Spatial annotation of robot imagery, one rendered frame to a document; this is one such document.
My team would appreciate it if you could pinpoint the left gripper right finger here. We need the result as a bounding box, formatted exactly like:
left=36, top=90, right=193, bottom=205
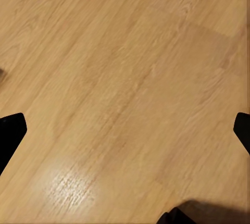
left=233, top=112, right=250, bottom=154

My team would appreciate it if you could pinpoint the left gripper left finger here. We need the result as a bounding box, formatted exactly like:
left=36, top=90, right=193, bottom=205
left=0, top=113, right=27, bottom=175

